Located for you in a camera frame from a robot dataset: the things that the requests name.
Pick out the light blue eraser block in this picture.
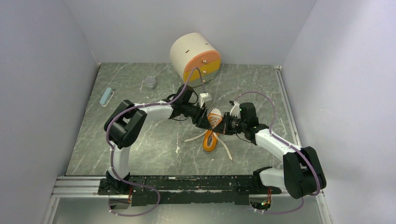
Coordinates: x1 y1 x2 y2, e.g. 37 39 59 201
99 87 114 107

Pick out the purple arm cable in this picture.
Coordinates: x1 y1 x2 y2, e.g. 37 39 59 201
229 91 321 215
106 66 162 217

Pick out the small clear round jar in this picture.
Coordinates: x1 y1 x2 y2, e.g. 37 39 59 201
144 77 156 89

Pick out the round cream drawer cabinet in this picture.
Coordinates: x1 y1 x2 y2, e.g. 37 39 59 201
170 33 221 87

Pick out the white shoelace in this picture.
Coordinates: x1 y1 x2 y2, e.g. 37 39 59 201
184 112 233 161

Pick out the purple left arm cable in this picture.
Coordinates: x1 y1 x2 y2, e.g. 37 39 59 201
106 66 162 217

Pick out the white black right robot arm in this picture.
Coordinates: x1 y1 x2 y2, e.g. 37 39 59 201
213 102 327 199

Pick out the aluminium rail frame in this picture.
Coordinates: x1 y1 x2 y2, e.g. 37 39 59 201
44 81 326 224

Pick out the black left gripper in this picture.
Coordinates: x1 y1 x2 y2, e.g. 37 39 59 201
182 102 212 131

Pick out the orange canvas sneaker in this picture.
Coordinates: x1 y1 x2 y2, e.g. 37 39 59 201
202 108 223 153

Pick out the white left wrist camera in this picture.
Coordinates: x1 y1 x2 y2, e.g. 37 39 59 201
198 92 212 107

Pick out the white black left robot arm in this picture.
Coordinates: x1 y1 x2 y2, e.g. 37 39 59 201
104 85 212 194

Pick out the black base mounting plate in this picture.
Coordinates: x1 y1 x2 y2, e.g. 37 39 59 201
98 175 282 206

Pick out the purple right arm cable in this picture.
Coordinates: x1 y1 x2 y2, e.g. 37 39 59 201
229 91 321 215

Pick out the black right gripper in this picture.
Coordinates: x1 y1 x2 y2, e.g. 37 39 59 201
212 112 247 135

